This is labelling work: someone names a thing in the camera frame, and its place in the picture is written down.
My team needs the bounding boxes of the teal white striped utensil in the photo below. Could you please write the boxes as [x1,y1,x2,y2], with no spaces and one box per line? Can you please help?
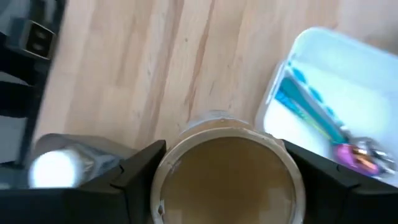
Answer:
[285,60,345,128]

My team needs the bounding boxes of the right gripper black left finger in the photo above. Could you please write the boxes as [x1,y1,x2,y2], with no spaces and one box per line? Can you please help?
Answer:
[0,139,167,224]

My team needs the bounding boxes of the gray translucent plastic bin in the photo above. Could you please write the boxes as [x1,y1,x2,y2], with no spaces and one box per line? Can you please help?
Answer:
[29,133,140,189]

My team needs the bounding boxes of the teal white toothbrush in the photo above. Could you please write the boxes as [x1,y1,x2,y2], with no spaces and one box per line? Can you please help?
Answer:
[349,136,398,175]

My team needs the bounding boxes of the white plastic bin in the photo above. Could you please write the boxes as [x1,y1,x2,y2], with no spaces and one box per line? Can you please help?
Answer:
[254,27,398,188]

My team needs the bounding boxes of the blue striped toothbrush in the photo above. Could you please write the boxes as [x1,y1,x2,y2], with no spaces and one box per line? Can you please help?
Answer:
[278,76,348,144]

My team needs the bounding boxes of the small black camera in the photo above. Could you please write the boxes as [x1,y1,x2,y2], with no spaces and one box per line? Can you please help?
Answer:
[6,18,57,60]

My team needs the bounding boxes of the furikake jar gold lid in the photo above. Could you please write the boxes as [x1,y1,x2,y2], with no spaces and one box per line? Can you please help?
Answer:
[150,110,307,224]

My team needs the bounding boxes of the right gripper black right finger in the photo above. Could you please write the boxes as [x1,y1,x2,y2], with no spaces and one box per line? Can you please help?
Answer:
[282,139,398,224]

